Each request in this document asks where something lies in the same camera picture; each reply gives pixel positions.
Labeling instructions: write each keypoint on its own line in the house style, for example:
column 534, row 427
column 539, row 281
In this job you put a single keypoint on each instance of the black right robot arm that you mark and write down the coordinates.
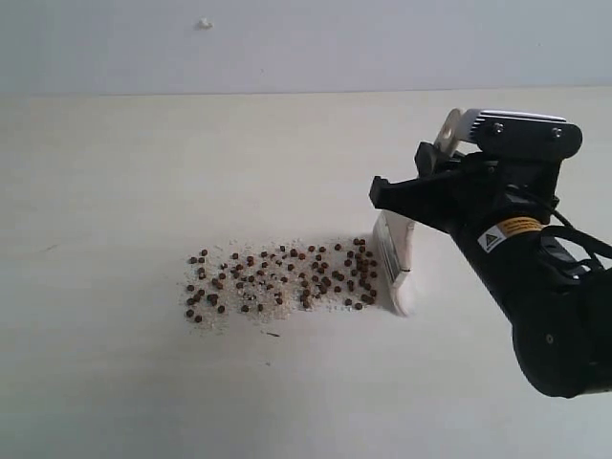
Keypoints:
column 545, row 275

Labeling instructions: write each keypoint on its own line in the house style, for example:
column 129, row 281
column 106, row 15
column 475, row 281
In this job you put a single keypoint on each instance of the wide white paint brush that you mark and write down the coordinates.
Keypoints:
column 392, row 234

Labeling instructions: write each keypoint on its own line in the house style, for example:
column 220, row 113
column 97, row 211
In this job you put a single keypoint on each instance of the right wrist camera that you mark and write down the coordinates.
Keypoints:
column 520, row 136

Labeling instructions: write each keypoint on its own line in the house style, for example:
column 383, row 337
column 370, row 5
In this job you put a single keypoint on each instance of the white blob on wall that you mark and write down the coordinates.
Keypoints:
column 204, row 24

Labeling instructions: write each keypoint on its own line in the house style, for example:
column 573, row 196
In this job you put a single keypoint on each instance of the brown pellets and white crumbs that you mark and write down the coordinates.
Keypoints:
column 266, row 283

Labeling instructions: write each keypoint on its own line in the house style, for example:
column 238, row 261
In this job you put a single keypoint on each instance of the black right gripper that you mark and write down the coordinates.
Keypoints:
column 490, row 189

